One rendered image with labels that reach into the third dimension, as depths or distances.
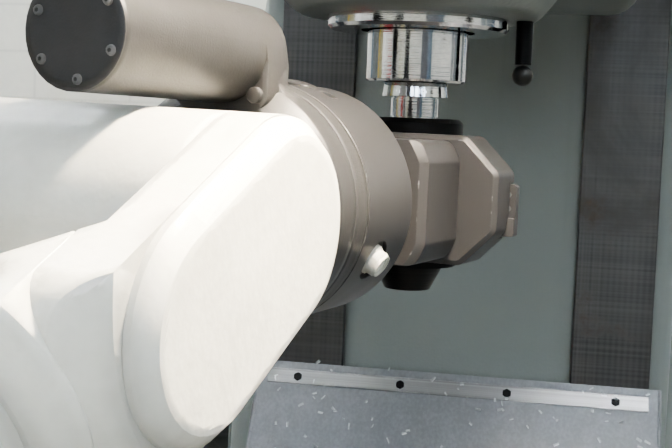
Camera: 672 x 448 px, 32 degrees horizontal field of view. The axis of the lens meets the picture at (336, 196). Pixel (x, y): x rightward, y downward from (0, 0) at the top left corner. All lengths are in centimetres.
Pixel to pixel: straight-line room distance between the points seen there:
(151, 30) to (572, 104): 63
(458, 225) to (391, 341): 46
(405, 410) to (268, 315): 63
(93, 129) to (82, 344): 9
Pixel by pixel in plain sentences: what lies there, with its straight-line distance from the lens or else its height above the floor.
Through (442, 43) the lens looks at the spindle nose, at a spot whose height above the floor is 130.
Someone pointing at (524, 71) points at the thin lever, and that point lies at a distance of 56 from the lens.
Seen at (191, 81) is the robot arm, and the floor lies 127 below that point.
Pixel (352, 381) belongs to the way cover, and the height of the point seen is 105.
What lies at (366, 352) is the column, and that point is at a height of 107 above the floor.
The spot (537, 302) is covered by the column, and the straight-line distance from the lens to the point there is 94.
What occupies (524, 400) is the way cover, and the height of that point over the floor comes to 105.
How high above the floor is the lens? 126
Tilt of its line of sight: 4 degrees down
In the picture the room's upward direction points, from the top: 2 degrees clockwise
